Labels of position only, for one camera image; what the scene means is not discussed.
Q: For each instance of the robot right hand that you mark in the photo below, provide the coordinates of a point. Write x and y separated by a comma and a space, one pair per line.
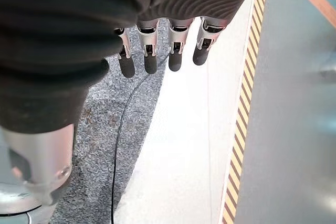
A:
65, 37

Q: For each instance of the grey speckled carpet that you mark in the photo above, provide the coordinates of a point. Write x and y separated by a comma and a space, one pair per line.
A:
102, 129

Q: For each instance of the silver robot leg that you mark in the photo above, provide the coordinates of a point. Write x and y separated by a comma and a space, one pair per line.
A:
15, 203

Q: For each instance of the yellow black striped tape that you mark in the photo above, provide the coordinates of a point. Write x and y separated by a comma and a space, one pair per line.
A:
244, 98

